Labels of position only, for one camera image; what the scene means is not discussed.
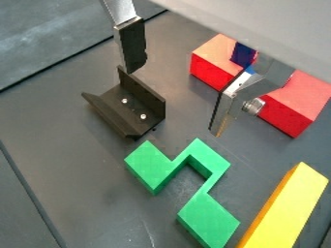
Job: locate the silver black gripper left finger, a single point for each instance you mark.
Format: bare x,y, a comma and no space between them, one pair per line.
129,32

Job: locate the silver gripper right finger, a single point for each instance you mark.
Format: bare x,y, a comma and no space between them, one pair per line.
265,76

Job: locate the yellow long block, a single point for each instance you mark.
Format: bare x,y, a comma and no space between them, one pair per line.
285,214

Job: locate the red board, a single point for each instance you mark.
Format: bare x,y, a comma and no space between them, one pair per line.
293,106

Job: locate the dark blue U-shaped block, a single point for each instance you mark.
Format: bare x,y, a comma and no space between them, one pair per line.
244,57

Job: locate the green zigzag block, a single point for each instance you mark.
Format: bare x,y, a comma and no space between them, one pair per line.
192,173

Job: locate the black U-shaped bracket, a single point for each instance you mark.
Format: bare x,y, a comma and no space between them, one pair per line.
132,107

